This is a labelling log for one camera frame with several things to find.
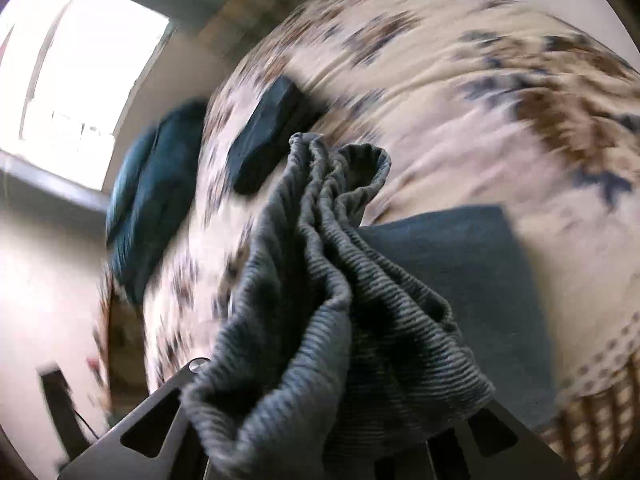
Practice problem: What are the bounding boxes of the dark bar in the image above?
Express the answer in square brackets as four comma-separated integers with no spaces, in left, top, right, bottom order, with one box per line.
[37,362,93,461]

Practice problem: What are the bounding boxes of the bed with floral cover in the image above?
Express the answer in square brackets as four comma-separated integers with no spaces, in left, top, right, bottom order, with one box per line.
[92,0,640,411]

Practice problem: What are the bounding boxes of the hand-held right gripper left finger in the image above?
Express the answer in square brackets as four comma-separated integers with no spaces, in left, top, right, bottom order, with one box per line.
[57,357,211,480]

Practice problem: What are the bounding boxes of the folded dark denim pants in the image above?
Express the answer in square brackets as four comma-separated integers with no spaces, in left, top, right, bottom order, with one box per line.
[227,75,328,197]

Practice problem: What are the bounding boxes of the checkered bed sheet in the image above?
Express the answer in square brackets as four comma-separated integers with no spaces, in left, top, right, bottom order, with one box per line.
[537,360,636,480]

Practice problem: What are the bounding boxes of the dark blue velvet pillow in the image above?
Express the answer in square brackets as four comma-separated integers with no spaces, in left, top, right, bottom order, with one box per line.
[105,122,161,256]

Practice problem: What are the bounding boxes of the window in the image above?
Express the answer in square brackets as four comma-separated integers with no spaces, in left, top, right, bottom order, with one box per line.
[0,0,173,193]

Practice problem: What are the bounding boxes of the grey ribbed pants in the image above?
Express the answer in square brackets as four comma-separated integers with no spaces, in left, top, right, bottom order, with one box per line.
[181,132,496,480]

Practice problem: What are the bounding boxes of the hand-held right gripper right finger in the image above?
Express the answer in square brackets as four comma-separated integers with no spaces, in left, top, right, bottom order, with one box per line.
[425,402,582,480]

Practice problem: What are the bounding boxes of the blue denim pants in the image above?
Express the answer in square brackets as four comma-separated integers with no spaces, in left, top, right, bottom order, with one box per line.
[357,205,557,428]

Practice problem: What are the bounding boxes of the folded dark blue quilt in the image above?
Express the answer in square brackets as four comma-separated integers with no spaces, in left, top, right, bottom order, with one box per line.
[112,101,208,306]

